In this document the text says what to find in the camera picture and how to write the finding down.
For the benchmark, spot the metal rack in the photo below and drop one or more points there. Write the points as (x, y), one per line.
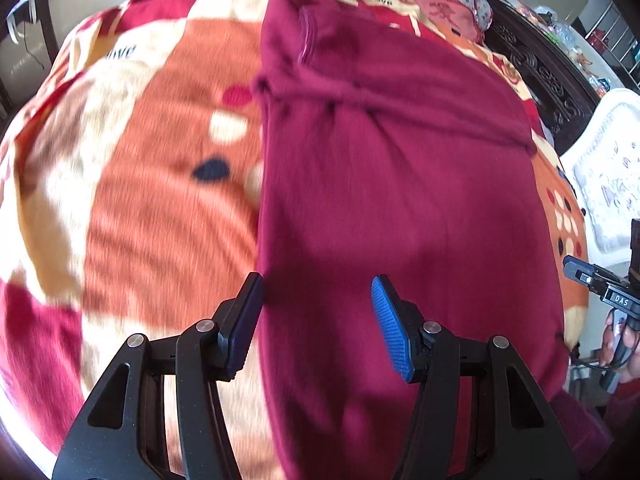
(612, 45)

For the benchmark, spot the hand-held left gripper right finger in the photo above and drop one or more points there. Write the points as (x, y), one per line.
(392, 330)

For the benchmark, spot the person's red clothing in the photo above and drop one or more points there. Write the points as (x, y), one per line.
(600, 435)

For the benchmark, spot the dark carved headboard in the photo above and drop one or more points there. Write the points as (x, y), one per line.
(542, 70)

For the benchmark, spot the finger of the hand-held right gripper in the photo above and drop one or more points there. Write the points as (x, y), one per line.
(576, 269)

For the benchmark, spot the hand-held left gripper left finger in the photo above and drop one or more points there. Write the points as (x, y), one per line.
(245, 320)

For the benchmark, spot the red ruffled pillow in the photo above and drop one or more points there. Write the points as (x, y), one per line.
(440, 7)

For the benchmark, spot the maroon sweater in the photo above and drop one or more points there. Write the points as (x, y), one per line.
(390, 200)

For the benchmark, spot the dark wooden desk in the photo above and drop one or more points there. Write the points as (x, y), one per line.
(47, 25)

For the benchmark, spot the white plastic chair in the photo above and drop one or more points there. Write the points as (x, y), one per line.
(607, 180)

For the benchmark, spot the person's right hand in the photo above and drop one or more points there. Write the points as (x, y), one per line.
(611, 342)

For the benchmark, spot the orange printed blanket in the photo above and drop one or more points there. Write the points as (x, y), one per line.
(140, 200)

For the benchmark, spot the white ribbon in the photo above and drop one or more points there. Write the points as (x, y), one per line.
(20, 17)

